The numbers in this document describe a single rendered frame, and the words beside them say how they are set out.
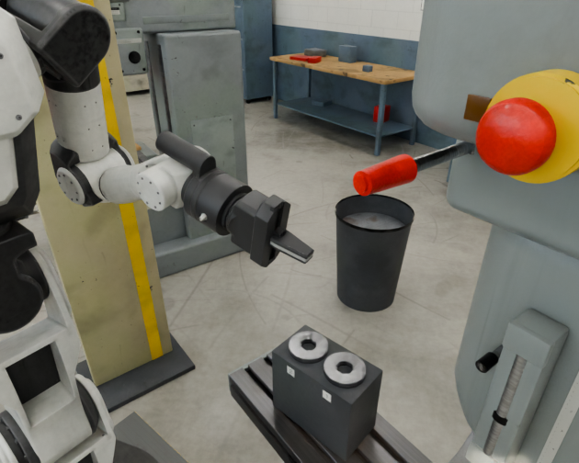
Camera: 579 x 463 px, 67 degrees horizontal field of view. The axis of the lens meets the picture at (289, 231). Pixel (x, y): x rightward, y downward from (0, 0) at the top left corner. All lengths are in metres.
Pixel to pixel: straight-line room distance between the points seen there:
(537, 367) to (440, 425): 1.91
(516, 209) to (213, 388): 2.15
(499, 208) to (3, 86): 0.61
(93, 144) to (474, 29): 0.72
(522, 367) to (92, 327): 2.06
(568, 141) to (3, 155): 0.65
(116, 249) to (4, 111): 1.51
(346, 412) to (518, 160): 0.78
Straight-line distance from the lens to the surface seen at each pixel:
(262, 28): 7.78
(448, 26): 0.33
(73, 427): 1.06
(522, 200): 0.42
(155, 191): 0.69
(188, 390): 2.45
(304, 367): 0.99
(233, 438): 2.25
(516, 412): 0.53
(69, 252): 2.10
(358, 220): 2.83
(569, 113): 0.27
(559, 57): 0.29
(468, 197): 0.45
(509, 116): 0.25
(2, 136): 0.71
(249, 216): 0.62
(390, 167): 0.34
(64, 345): 0.92
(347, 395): 0.95
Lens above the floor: 1.83
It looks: 30 degrees down
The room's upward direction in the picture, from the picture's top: straight up
